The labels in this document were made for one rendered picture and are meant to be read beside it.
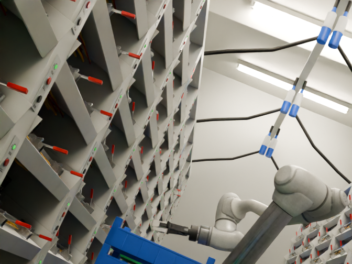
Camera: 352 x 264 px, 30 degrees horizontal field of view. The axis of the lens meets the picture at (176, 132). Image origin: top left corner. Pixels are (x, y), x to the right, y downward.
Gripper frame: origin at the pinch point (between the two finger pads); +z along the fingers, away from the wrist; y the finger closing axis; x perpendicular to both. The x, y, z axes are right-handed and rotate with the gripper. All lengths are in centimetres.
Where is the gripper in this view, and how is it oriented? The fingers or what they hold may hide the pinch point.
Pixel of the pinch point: (154, 224)
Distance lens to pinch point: 305.6
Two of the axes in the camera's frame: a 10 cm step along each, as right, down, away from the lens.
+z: -9.8, -1.9, 0.5
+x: 2.0, -9.4, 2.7
